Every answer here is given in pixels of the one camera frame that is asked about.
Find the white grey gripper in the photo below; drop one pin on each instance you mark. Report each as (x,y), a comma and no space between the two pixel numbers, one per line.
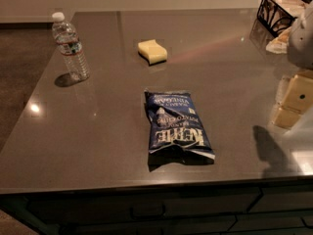
(301,43)

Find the blue Kettle chip bag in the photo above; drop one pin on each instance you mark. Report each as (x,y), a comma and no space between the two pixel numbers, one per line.
(176,128)

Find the clear plastic water bottle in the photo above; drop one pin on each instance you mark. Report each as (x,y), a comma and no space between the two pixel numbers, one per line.
(70,47)

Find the dark cabinet drawer front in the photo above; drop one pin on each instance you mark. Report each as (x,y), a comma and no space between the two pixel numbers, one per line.
(209,205)

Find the yellow sponge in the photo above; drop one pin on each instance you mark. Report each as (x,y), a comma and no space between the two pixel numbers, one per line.
(152,51)

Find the black wire napkin basket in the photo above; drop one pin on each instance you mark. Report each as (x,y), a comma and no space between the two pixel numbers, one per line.
(278,15)

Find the black drawer handle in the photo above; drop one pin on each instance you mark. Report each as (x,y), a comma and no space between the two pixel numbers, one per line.
(144,212)

